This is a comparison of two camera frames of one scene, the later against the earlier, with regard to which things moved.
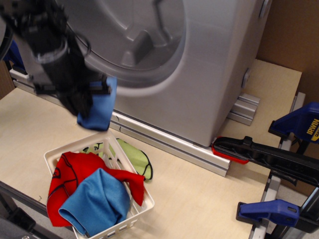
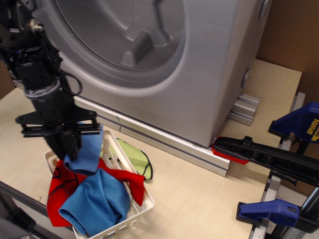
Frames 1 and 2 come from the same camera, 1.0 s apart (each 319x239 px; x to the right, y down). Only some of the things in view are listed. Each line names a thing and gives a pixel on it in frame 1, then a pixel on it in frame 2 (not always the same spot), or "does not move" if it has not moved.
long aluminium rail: (198, 154) does not move
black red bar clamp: (287, 166) does not move
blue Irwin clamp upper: (303, 121) does not move
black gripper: (65, 69) -> (55, 114)
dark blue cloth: (98, 117) -> (89, 154)
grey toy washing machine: (182, 66) does not move
